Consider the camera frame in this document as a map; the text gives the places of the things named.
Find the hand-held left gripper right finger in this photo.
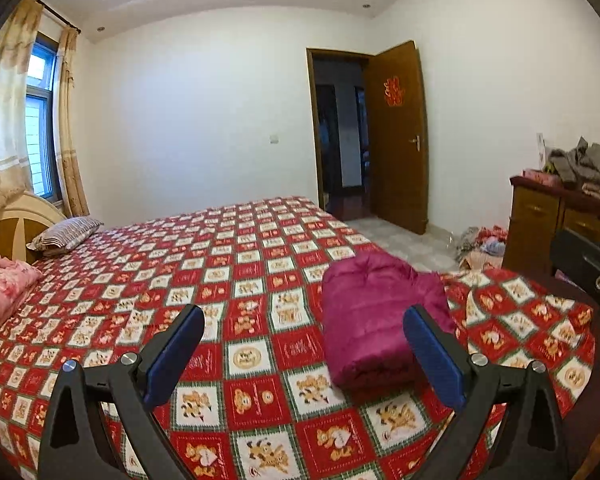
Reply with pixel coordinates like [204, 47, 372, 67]
[403, 304, 571, 480]

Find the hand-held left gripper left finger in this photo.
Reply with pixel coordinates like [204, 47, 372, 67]
[37, 304, 206, 480]

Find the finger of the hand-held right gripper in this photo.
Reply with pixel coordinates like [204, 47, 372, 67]
[550, 229, 600, 328]

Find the magenta down jacket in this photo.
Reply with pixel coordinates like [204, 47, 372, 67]
[321, 252, 458, 390]

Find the clothes pile on floor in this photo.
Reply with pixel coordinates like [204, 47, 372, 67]
[452, 225, 510, 271]

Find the grey clothes pile on dresser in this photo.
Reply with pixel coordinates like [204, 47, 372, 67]
[542, 136, 600, 197]

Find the brown wooden dresser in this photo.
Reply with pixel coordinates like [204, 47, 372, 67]
[502, 175, 600, 281]

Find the pink cloth on dresser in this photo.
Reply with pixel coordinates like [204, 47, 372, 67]
[522, 169, 563, 187]

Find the red checkered printed bed sheet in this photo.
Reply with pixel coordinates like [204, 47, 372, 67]
[0, 196, 597, 480]

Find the striped pillow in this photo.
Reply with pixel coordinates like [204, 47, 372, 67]
[26, 216, 105, 258]

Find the brown wooden door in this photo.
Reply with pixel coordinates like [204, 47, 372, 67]
[364, 41, 429, 236]

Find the pink floral blanket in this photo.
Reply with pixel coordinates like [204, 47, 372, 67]
[0, 254, 45, 346]

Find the wooden bed headboard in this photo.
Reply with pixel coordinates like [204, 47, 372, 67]
[0, 191, 68, 266]

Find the beige patterned curtain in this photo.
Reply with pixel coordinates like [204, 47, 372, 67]
[55, 27, 91, 218]

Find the red paper door decoration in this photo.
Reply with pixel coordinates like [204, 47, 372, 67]
[382, 74, 404, 109]

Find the window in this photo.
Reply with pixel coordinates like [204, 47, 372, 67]
[25, 32, 63, 201]

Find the sheer beige curtain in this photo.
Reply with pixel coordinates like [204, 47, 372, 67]
[0, 0, 43, 221]

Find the black curtain rod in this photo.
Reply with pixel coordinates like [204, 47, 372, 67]
[27, 0, 83, 36]

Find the brown door frame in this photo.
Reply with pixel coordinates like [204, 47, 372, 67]
[306, 47, 376, 221]

